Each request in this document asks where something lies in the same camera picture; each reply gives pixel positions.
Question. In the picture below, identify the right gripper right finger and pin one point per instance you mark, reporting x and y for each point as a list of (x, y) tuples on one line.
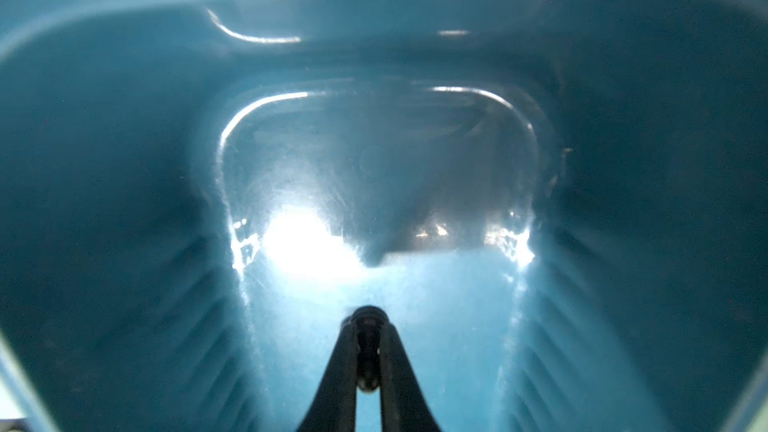
[(403, 406)]

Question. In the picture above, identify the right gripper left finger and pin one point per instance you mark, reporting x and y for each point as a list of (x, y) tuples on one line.
[(334, 405)]

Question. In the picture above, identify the teal plastic tray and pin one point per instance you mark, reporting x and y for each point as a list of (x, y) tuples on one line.
[(561, 206)]

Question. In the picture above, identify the black chess pawn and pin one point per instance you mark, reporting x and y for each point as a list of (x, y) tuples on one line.
[(368, 322)]

